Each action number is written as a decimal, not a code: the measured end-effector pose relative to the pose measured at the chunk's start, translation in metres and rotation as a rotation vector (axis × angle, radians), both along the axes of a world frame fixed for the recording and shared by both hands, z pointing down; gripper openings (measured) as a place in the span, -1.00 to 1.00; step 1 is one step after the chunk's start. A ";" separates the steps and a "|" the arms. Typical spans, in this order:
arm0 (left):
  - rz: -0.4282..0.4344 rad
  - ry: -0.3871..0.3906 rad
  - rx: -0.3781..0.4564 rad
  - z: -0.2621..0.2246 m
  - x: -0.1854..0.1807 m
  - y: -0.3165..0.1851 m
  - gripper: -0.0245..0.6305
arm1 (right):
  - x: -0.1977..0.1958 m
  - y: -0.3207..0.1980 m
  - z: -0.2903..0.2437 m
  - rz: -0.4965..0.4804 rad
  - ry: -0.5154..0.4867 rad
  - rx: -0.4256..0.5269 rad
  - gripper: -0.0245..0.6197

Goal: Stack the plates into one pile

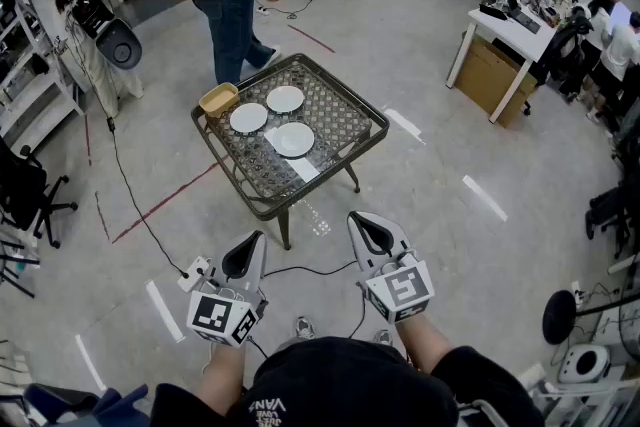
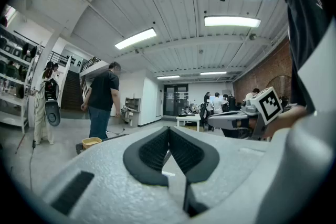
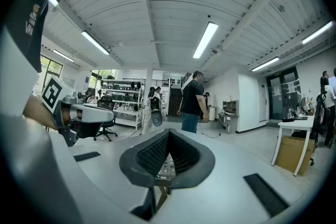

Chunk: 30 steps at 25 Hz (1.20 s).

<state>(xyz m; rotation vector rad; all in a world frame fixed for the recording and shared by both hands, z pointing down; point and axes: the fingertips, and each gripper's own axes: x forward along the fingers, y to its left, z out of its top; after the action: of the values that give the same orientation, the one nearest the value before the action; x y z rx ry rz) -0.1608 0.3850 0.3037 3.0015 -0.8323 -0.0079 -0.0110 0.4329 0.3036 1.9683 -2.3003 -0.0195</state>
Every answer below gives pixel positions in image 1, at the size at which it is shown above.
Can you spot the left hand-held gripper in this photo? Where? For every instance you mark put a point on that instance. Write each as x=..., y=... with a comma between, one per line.
x=220, y=317

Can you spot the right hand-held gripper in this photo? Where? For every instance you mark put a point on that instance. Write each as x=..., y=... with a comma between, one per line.
x=400, y=290

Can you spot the white plate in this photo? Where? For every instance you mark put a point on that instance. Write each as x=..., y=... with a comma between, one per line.
x=248, y=117
x=285, y=99
x=295, y=139

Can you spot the person's right forearm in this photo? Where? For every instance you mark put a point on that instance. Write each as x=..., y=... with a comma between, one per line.
x=425, y=345

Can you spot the person's left forearm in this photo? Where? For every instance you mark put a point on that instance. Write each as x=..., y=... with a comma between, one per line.
x=220, y=375

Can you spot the white power strip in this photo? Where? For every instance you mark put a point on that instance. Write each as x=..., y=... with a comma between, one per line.
x=263, y=10
x=192, y=272

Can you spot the person's grey sneaker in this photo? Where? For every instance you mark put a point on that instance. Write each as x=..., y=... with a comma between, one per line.
x=384, y=337
x=304, y=329

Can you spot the brown wicker glass-top table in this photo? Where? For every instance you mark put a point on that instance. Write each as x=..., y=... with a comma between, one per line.
x=330, y=115

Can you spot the person's black shirt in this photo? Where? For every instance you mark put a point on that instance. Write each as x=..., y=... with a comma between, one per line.
x=350, y=380

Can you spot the yellow plastic basin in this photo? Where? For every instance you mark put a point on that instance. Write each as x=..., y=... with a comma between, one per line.
x=217, y=100

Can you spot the brown cardboard box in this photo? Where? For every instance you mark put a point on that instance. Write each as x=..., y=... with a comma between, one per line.
x=482, y=75

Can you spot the black standing fan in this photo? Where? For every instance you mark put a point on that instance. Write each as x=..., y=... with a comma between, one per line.
x=559, y=317

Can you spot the blue chair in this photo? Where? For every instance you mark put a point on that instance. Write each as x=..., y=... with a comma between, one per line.
x=115, y=407

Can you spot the white round device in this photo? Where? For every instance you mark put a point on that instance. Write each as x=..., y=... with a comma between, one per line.
x=570, y=360

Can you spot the black office chair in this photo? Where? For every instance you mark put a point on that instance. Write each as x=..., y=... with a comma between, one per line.
x=607, y=210
x=20, y=195

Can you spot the white desk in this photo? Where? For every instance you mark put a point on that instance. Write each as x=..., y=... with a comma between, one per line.
x=505, y=32

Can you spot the grey backpack rig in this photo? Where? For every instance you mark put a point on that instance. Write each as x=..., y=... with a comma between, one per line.
x=117, y=47

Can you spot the white metal shelf rack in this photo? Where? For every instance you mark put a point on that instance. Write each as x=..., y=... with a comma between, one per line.
x=50, y=85

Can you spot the black jacket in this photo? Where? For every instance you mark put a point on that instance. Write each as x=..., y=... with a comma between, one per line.
x=565, y=50

